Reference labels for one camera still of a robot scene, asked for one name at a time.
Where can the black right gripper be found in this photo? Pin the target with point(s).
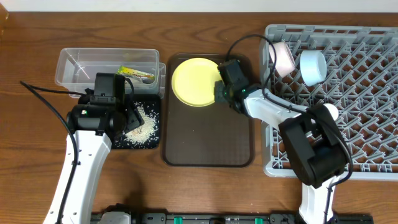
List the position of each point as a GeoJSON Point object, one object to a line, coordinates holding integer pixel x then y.
{"type": "Point", "coordinates": [219, 94]}

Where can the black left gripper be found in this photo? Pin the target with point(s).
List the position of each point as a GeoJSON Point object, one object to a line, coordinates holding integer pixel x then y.
{"type": "Point", "coordinates": [134, 117]}

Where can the pile of rice waste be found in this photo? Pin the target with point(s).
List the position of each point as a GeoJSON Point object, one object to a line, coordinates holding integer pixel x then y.
{"type": "Point", "coordinates": [143, 136]}

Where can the yellow plate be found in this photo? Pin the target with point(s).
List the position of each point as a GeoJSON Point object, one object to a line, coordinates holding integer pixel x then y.
{"type": "Point", "coordinates": [193, 81]}

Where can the green yellow snack wrapper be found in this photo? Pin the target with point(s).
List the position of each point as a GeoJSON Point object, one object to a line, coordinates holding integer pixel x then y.
{"type": "Point", "coordinates": [130, 72]}

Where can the pink bowl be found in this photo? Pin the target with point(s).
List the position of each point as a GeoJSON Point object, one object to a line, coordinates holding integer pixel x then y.
{"type": "Point", "coordinates": [285, 63]}

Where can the light blue bowl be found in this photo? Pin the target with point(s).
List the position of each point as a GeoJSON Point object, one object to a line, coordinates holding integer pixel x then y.
{"type": "Point", "coordinates": [312, 67]}

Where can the white green cup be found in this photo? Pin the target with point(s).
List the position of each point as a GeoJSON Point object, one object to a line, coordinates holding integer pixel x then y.
{"type": "Point", "coordinates": [333, 110]}

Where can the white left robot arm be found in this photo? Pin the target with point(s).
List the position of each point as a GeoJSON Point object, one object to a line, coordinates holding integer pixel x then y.
{"type": "Point", "coordinates": [84, 159]}

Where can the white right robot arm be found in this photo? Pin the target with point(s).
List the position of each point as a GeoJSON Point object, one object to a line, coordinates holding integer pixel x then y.
{"type": "Point", "coordinates": [314, 145]}

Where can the black waste tray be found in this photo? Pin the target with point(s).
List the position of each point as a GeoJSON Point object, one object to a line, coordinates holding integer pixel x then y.
{"type": "Point", "coordinates": [154, 105]}

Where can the grey plastic dishwasher rack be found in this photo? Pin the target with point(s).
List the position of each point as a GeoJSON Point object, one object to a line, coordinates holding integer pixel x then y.
{"type": "Point", "coordinates": [361, 81]}

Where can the dark brown serving tray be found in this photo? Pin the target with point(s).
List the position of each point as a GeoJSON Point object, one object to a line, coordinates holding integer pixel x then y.
{"type": "Point", "coordinates": [210, 136]}

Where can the clear plastic bin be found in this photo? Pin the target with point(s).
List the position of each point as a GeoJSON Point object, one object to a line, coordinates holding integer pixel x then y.
{"type": "Point", "coordinates": [77, 67]}

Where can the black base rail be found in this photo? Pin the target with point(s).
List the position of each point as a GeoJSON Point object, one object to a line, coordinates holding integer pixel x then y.
{"type": "Point", "coordinates": [120, 213]}

